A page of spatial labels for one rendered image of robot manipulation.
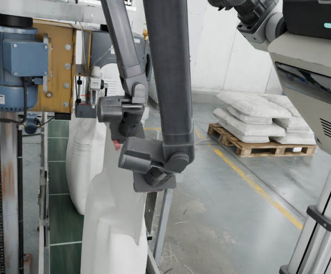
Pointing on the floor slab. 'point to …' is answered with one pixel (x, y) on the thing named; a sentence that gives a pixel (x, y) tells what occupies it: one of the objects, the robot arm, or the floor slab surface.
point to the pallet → (276, 150)
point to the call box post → (162, 225)
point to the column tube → (11, 220)
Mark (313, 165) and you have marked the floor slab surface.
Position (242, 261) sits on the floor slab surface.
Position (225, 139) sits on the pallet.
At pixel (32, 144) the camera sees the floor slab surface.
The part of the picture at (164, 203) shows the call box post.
